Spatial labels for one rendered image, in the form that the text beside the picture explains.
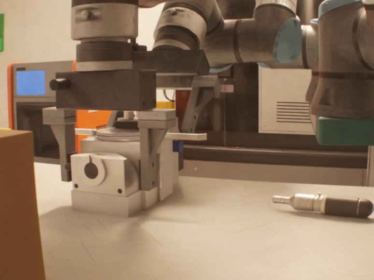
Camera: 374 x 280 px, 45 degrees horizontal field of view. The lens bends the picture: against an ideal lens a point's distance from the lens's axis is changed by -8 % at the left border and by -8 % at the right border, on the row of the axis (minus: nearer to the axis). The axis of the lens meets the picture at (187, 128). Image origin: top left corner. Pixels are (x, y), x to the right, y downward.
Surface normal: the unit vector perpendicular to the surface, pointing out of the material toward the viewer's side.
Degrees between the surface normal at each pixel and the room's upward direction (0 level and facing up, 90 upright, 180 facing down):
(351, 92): 70
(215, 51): 118
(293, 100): 90
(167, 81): 140
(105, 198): 90
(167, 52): 50
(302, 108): 90
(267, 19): 61
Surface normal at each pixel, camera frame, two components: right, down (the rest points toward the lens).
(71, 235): 0.00, -0.99
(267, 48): -0.38, 0.52
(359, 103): -0.07, -0.22
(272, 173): -0.36, 0.11
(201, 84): -0.28, -0.55
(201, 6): 0.62, -0.27
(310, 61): -0.29, 0.74
